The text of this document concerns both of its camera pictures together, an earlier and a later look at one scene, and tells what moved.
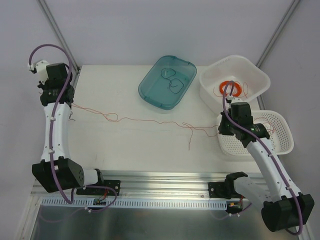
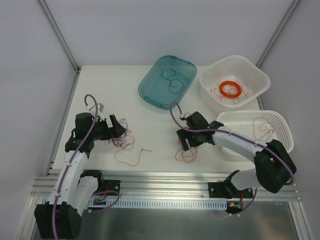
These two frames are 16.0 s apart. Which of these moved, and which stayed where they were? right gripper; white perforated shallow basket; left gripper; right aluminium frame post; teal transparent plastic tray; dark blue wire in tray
Moved: right gripper; left gripper
Stayed: teal transparent plastic tray; dark blue wire in tray; white perforated shallow basket; right aluminium frame post
